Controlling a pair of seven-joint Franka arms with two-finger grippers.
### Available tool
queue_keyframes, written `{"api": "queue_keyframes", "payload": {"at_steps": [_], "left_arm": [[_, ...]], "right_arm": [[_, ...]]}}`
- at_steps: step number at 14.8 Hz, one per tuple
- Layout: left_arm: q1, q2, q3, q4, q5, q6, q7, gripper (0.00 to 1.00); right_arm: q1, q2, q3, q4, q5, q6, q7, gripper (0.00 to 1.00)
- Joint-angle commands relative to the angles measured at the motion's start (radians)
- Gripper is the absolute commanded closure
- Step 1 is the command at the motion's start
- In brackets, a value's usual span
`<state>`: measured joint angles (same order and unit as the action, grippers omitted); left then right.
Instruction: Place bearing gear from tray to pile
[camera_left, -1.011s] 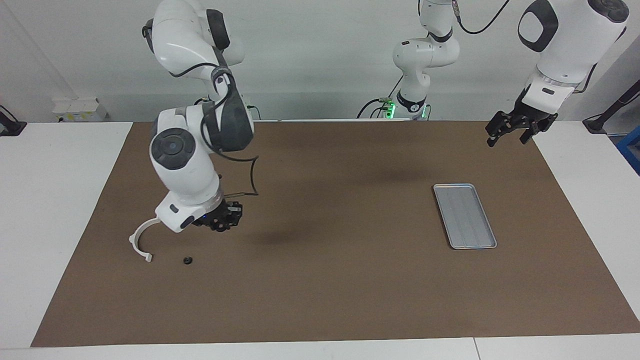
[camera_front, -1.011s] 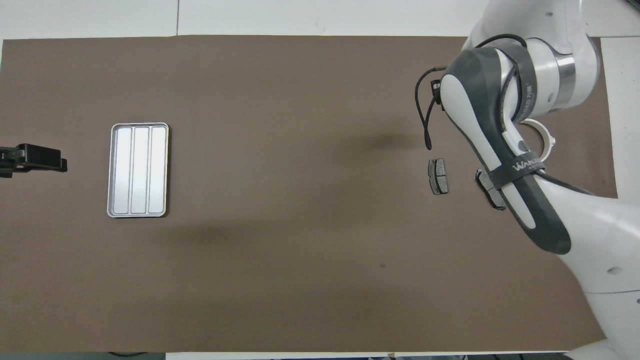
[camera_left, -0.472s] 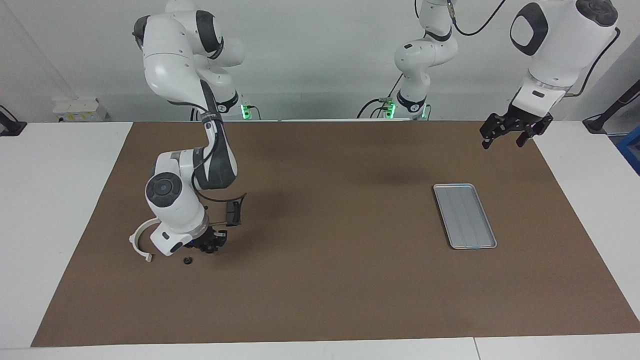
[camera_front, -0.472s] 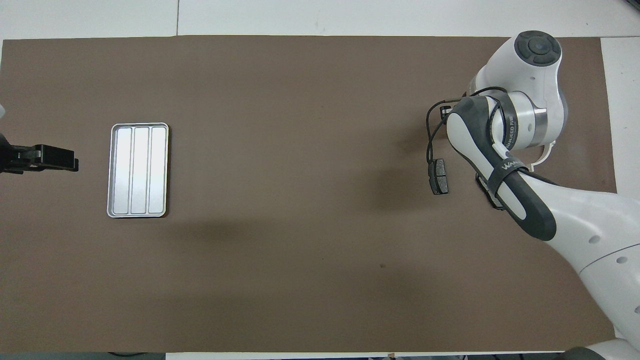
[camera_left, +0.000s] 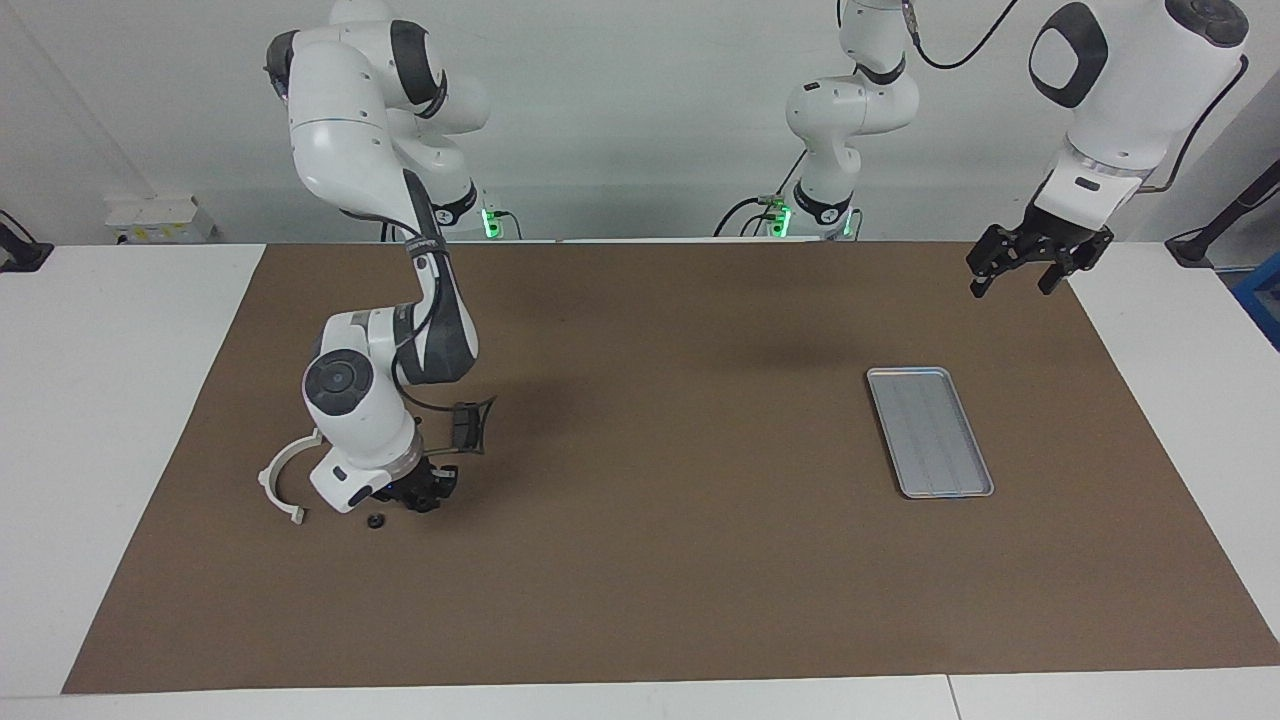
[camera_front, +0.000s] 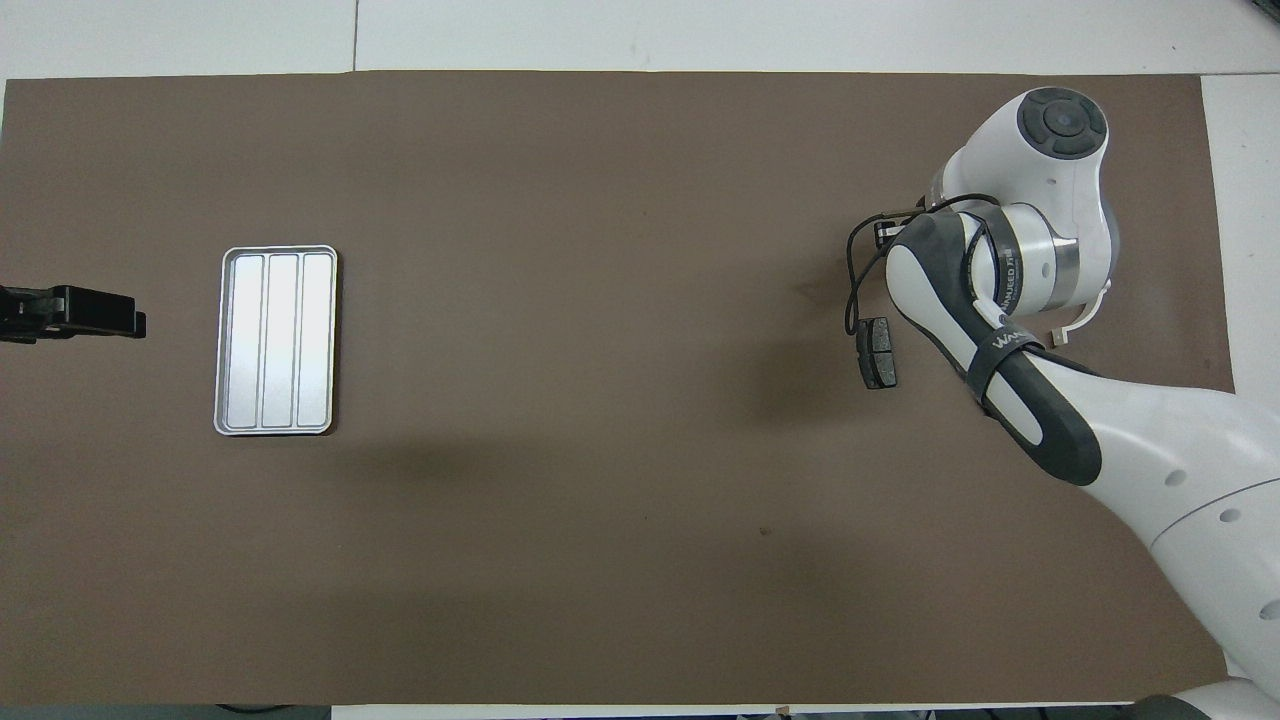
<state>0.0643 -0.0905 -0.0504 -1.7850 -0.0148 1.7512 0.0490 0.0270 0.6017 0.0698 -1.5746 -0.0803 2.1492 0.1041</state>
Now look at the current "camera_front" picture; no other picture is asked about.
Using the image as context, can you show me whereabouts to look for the silver metal tray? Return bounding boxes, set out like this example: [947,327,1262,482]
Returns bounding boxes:
[213,245,339,437]

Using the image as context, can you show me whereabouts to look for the rectangular grey brake pad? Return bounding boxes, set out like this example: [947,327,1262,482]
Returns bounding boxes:
[856,317,898,391]

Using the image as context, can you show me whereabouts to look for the brown table mat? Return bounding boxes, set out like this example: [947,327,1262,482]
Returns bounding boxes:
[0,70,1238,707]

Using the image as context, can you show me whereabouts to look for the white semicircular bracket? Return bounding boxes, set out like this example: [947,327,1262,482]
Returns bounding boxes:
[1045,280,1113,348]

